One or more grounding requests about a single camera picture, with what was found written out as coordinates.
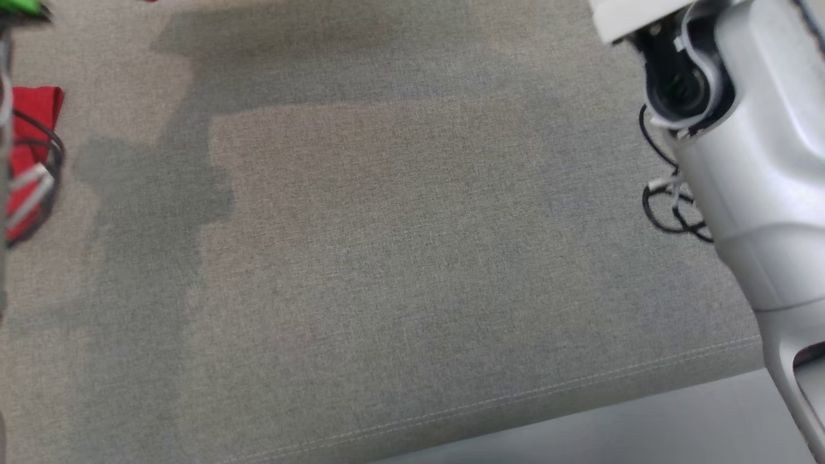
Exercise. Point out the grey fabric sofa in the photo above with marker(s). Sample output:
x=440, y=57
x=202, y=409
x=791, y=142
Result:
x=387, y=258

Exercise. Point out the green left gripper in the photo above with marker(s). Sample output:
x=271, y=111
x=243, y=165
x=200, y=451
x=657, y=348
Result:
x=19, y=6

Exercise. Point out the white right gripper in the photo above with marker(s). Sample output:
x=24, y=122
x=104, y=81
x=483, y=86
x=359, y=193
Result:
x=625, y=16

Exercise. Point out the red Bulls 23 jersey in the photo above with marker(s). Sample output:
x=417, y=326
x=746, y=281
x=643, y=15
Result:
x=38, y=106

